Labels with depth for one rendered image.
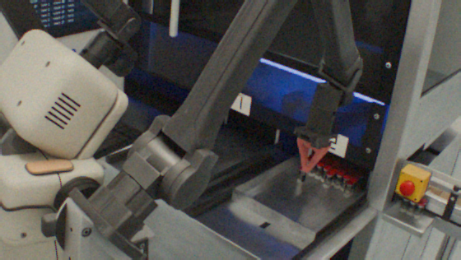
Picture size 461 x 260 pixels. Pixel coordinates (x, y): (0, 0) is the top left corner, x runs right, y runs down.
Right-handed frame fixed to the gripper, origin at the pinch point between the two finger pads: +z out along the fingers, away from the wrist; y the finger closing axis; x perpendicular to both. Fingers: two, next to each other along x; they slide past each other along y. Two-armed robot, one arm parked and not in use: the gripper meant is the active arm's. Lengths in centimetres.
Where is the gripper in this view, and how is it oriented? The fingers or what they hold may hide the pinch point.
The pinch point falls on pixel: (306, 168)
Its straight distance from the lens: 115.1
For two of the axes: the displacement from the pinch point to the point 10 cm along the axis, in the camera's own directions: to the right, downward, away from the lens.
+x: -7.6, -3.5, 5.5
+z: -2.3, 9.3, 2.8
